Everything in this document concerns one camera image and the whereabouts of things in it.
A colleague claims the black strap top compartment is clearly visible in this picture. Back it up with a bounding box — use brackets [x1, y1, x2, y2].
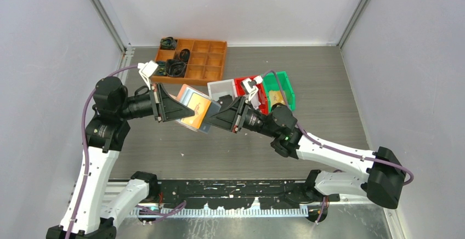
[160, 37, 178, 50]

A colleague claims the green black strap left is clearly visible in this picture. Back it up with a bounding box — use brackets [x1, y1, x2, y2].
[154, 61, 168, 77]

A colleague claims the green plastic bin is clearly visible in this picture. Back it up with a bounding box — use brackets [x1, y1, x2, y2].
[263, 71, 296, 111]

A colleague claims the orange compartment tray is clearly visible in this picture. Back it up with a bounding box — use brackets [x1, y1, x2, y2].
[151, 37, 228, 86]

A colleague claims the pink leather card holder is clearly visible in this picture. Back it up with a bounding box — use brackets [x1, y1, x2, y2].
[175, 84, 221, 134]

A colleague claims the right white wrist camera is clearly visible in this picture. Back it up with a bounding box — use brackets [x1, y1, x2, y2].
[240, 75, 263, 110]

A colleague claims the orange credit card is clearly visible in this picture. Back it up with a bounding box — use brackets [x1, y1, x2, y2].
[180, 93, 211, 129]

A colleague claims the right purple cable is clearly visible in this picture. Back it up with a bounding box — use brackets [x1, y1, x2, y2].
[260, 70, 415, 225]

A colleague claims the large black strap bundle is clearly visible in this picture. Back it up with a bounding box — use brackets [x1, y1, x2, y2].
[165, 59, 188, 78]

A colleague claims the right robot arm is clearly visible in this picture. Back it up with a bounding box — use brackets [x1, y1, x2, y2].
[204, 96, 408, 209]

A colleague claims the white plastic bin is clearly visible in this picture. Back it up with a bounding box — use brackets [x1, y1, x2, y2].
[207, 79, 237, 101]

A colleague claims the purple cable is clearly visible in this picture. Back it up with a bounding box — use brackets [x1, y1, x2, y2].
[260, 70, 415, 225]
[63, 64, 186, 239]

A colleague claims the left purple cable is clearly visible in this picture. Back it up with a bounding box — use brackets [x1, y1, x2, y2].
[63, 64, 186, 239]

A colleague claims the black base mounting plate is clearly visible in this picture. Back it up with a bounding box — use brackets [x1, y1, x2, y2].
[141, 179, 322, 210]

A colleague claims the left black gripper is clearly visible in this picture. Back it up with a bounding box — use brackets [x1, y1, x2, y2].
[117, 82, 195, 122]

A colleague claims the red plastic bin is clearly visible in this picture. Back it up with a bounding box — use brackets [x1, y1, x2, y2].
[234, 77, 269, 115]

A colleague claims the yellow packet in green bin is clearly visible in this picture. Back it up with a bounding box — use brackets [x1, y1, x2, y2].
[268, 90, 290, 106]

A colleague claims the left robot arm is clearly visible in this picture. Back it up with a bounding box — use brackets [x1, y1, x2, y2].
[46, 77, 194, 238]

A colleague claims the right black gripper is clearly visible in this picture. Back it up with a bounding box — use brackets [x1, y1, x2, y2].
[204, 94, 278, 138]

